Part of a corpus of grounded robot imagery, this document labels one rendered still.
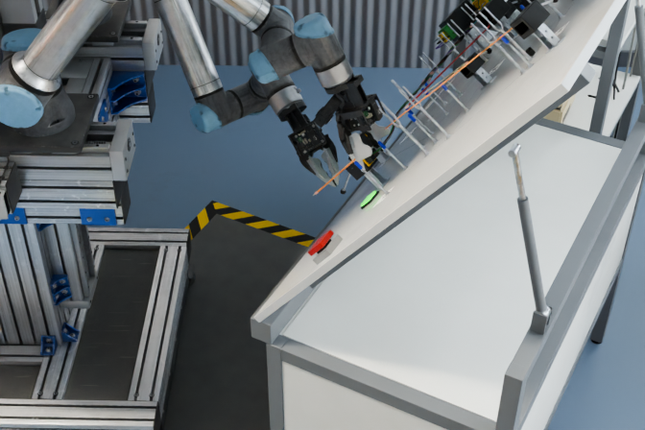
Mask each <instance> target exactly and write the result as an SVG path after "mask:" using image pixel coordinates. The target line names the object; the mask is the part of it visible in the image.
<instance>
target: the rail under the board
mask: <svg viewBox="0 0 645 430"><path fill-rule="evenodd" d="M403 133H404V131H402V132H401V134H400V135H399V136H398V137H397V139H396V140H395V141H394V142H393V144H392V145H391V146H390V147H389V149H388V150H390V148H391V147H392V146H393V145H394V143H395V142H396V141H397V140H398V138H399V137H400V136H401V135H402V134H403ZM365 179H366V177H364V179H363V180H362V181H361V182H360V183H359V185H358V186H357V187H356V188H355V190H354V191H353V192H352V193H351V195H350V196H349V197H348V198H347V199H346V201H345V202H344V203H343V205H342V206H341V207H340V208H339V210H338V211H337V212H336V213H335V214H334V216H333V217H332V218H331V219H330V221H329V222H328V223H327V224H326V225H325V227H324V228H323V229H322V231H321V232H320V233H319V234H318V236H317V237H316V238H315V239H314V240H313V242H312V243H311V244H310V245H309V247H308V248H307V249H306V250H305V252H304V253H303V254H302V255H301V256H300V258H299V259H298V260H297V262H296V263H295V264H294V265H293V266H292V268H291V269H290V270H289V271H288V273H287V274H286V275H285V276H284V277H283V278H282V279H281V280H280V281H279V283H278V284H277V285H276V286H275V288H274V289H273V290H272V292H271V293H270V294H269V295H268V296H267V298H266V299H265V300H264V301H263V303H262V304H261V305H260V306H259V307H258V309H257V310H256V311H255V312H254V314H253V315H252V316H251V336H252V337H253V338H255V339H258V340H260V341H262V342H265V343H267V344H270V345H271V344H272V343H273V342H274V340H275V339H276V338H277V336H278V335H279V334H280V332H281V331H282V330H283V328H284V327H285V326H286V325H287V323H288V322H289V321H290V320H291V319H292V318H293V316H294V315H295V314H296V313H297V311H298V310H299V308H300V307H301V306H302V304H303V303H304V302H305V301H306V299H307V298H308V297H309V295H310V294H311V293H312V292H313V290H314V289H315V288H316V287H314V288H311V287H310V286H308V287H306V288H305V289H304V290H302V291H301V292H300V293H298V294H297V295H296V296H294V297H293V298H292V299H290V300H289V301H287V302H286V303H285V304H283V305H282V306H281V307H279V308H278V309H277V310H275V311H274V312H273V313H272V314H271V315H270V316H268V317H267V318H266V319H264V320H263V321H262V322H258V321H257V320H256V319H255V318H254V316H255V315H256V314H257V313H258V311H259V310H260V309H261V308H262V306H263V305H264V304H265V303H266V302H267V300H268V299H269V298H270V297H271V295H272V294H273V293H274V292H275V290H276V289H277V288H278V286H279V285H280V284H281V283H282V282H283V280H284V279H285V278H286V277H287V275H288V274H289V273H290V272H291V271H292V270H293V269H294V268H295V267H296V265H297V264H298V263H299V261H300V260H301V259H302V257H303V256H304V255H305V254H306V253H307V251H308V250H309V249H310V248H311V247H312V245H313V244H314V243H315V242H316V240H317V239H318V238H319V237H320V235H321V234H322V233H323V232H324V230H325V229H326V228H327V227H328V225H329V224H330V223H331V222H332V220H333V219H334V218H335V217H336V215H337V214H338V213H339V212H340V211H341V209H342V208H343V207H344V206H345V204H346V203H347V202H348V200H349V199H350V198H351V197H352V196H353V194H354V193H355V192H356V191H357V189H358V188H359V187H360V186H361V184H362V183H363V182H364V181H365Z"/></svg>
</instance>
